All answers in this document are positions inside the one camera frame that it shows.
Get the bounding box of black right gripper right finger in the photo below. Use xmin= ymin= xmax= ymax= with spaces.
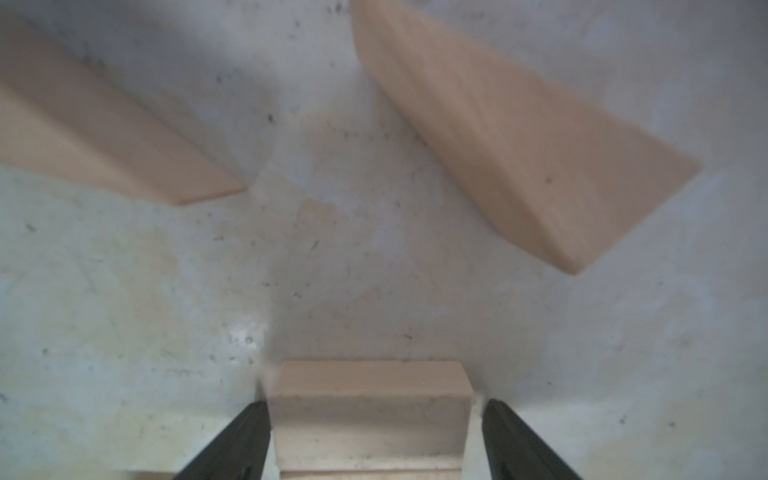
xmin=482 ymin=399 xmax=582 ymax=480

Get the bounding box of natural wood rectangular block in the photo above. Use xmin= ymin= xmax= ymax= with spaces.
xmin=280 ymin=469 xmax=462 ymax=480
xmin=267 ymin=360 xmax=474 ymax=474

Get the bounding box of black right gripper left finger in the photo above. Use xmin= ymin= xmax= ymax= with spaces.
xmin=173 ymin=400 xmax=271 ymax=480

